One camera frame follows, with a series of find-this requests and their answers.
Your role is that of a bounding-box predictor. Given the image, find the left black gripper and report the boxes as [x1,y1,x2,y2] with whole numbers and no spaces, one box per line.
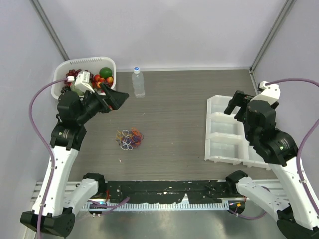
[76,82,128,124]

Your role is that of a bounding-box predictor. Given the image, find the coloured cable pile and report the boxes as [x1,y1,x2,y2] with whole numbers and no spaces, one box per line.
[115,127,145,151]

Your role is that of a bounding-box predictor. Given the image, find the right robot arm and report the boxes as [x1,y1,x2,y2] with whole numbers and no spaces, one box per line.
[224,90,319,239]

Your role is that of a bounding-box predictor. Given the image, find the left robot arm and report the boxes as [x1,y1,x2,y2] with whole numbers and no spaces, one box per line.
[20,84,129,238]

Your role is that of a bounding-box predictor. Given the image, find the red yellow peaches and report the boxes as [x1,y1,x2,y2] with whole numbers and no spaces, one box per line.
[92,74,114,88]

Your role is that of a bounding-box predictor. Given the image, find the green lime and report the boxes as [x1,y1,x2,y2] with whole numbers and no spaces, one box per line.
[99,67,113,79]

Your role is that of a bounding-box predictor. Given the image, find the clear plastic water bottle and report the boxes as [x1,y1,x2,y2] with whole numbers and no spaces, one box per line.
[132,67,146,98]

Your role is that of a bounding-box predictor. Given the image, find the white compartment organizer tray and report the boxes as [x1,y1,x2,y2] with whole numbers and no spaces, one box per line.
[204,95,270,170]

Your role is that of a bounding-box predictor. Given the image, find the white plastic basket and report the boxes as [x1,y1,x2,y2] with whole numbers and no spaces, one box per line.
[53,56,117,90]

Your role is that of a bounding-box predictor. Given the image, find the green melon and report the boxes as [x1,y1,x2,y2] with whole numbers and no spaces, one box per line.
[70,82,84,96]

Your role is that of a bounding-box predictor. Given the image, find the red grape bunch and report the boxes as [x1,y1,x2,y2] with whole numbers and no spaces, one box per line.
[66,69,94,81]

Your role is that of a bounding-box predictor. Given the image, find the dark grape bunch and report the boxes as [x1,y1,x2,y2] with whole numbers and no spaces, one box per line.
[60,86,71,94]

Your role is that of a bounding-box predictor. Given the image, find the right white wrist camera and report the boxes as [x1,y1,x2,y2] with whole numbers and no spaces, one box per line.
[256,81,281,105]

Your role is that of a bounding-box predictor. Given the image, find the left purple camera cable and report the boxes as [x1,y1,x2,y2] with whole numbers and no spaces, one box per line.
[28,77,69,239]

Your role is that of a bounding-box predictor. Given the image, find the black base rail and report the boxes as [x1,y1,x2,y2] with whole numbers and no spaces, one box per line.
[91,180,243,204]

